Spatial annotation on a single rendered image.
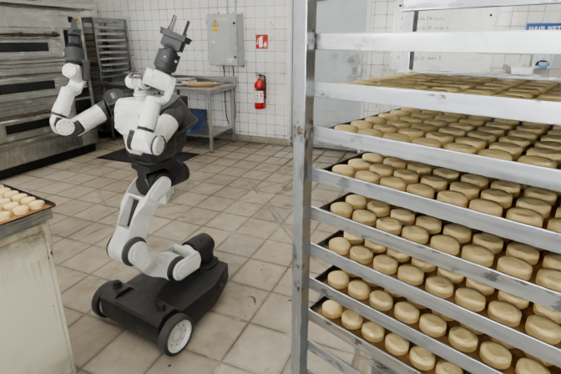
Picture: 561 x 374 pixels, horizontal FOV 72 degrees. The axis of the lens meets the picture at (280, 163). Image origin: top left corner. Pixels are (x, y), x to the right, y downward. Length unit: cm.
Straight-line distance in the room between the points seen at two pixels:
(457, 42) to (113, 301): 208
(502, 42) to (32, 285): 169
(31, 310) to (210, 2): 502
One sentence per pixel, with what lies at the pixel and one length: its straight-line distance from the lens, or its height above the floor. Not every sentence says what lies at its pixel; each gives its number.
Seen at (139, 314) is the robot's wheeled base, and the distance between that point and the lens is 221.
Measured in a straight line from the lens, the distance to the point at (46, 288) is 185.
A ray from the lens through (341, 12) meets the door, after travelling 538.
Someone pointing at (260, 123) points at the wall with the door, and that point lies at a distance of 587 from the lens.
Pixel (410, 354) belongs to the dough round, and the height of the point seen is 88.
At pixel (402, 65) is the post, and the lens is 115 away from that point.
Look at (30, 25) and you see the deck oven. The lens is 549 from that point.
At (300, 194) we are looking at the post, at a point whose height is 119.
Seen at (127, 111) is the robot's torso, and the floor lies 119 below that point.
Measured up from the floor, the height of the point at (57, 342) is 31.
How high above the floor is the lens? 150
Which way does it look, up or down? 18 degrees down
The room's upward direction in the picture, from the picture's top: straight up
